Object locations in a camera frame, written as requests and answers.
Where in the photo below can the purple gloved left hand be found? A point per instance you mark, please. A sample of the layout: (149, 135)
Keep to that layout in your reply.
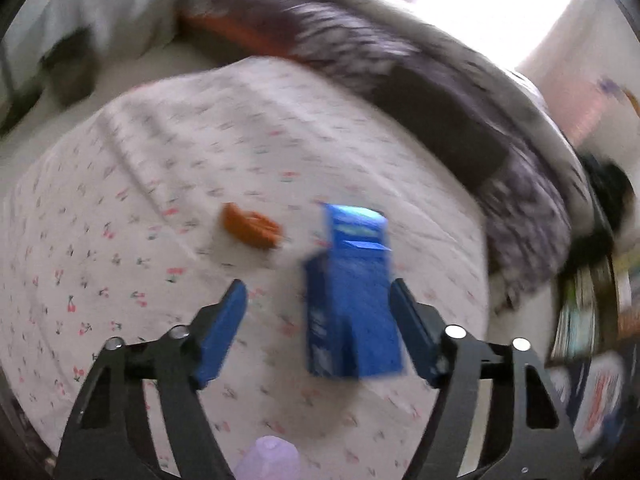
(269, 458)

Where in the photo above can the cherry print tablecloth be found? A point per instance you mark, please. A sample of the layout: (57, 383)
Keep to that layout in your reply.
(115, 231)

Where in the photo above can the Ganten water carton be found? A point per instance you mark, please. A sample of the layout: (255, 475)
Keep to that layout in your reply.
(595, 393)

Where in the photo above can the black shelf with books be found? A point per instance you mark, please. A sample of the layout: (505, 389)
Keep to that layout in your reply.
(599, 292)

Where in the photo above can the grey checked covered nightstand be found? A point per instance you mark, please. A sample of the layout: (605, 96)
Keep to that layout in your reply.
(120, 29)

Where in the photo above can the white pink storage cabinet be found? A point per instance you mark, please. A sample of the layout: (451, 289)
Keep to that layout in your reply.
(591, 107)

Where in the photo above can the orange peel piece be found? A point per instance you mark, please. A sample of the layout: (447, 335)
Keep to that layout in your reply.
(250, 227)

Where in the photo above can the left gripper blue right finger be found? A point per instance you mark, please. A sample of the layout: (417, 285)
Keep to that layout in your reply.
(528, 434)

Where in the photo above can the patterned grey purple quilt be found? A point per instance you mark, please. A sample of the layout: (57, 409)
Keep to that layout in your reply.
(489, 127)

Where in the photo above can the standing fan with cover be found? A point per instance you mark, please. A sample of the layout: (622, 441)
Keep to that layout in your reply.
(19, 100)

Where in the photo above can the black trash bin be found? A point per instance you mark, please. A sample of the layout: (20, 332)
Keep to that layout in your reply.
(71, 67)

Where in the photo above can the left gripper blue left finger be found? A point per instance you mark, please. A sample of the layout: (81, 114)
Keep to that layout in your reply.
(108, 435)

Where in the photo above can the black clothes pile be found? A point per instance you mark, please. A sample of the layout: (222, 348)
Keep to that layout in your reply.
(613, 188)

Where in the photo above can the large blue carton box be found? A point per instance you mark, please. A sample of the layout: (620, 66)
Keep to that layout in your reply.
(351, 333)

